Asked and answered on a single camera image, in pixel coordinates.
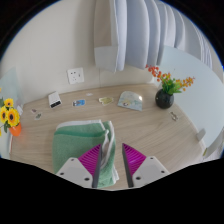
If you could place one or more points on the small white box device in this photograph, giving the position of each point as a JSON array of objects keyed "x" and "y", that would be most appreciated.
[{"x": 54, "y": 99}]

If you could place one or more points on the small yellow card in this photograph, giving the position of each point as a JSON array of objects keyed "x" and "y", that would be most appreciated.
[{"x": 106, "y": 100}]

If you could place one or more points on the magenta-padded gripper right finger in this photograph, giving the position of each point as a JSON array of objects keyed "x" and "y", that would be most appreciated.
[{"x": 150, "y": 171}]

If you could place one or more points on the white wall socket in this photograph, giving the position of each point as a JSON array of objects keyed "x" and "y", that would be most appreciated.
[{"x": 75, "y": 75}]

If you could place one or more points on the small plant in black vase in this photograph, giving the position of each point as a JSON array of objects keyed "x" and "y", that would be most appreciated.
[{"x": 164, "y": 99}]

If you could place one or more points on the green towel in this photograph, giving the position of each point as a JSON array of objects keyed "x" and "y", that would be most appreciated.
[{"x": 73, "y": 143}]

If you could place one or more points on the small blue card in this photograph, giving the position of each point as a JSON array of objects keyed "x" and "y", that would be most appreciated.
[{"x": 78, "y": 103}]

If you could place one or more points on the grey-white curtain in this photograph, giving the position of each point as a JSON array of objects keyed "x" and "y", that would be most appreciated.
[{"x": 146, "y": 33}]

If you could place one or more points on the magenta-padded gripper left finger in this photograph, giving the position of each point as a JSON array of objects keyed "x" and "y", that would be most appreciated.
[{"x": 75, "y": 171}]

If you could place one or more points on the sunflowers in orange vase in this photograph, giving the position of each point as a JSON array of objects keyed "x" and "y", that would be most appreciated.
[{"x": 12, "y": 118}]

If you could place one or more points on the small green sticker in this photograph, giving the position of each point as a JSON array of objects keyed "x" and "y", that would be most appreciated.
[{"x": 38, "y": 116}]

